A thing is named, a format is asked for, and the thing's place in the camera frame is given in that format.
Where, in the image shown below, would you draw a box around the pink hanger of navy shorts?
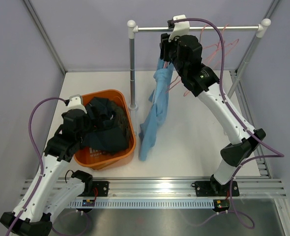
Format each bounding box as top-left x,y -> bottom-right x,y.
166,24 -> 209,93

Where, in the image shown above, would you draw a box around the dark navy shorts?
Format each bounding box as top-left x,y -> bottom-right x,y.
83,97 -> 121,155

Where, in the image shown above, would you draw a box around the pink hanger of green shorts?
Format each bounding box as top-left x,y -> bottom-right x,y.
203,38 -> 239,68

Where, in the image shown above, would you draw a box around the olive green shorts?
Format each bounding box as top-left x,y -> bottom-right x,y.
111,101 -> 131,150

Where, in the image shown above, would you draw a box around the light blue shorts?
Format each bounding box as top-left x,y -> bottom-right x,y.
139,59 -> 174,161

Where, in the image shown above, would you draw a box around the pink hanger of blue shorts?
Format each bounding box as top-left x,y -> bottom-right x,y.
162,61 -> 173,71

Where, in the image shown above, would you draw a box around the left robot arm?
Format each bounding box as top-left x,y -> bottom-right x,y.
0,109 -> 93,236

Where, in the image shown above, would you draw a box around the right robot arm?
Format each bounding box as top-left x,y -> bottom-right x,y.
160,33 -> 266,196

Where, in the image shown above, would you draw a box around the orange plastic laundry basket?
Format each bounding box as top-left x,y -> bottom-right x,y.
74,89 -> 136,170

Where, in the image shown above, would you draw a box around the white metal clothes rack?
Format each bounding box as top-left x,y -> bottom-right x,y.
127,18 -> 271,111

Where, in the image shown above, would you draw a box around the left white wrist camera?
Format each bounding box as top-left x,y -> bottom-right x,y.
65,94 -> 87,114

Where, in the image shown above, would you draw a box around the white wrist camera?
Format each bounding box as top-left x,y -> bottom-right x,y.
65,94 -> 87,114
167,14 -> 190,43

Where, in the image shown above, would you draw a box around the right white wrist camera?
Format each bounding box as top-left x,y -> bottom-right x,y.
167,14 -> 190,43

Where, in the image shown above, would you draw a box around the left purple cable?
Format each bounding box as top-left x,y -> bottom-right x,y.
4,97 -> 93,236

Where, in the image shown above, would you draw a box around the purple cable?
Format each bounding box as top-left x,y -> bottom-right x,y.
184,17 -> 285,228
4,97 -> 93,236

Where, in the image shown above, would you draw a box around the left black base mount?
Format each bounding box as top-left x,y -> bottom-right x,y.
79,181 -> 109,197

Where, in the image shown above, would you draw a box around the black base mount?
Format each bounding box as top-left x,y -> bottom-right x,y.
79,181 -> 109,197
191,180 -> 240,197

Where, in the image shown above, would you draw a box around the slotted grey cable duct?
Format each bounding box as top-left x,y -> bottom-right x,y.
68,199 -> 231,209

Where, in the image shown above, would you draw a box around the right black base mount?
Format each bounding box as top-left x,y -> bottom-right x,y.
191,180 -> 240,197

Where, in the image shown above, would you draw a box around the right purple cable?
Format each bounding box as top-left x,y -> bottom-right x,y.
184,17 -> 285,228

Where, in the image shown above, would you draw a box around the aluminium rail frame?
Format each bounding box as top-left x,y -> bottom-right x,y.
19,152 -> 287,199

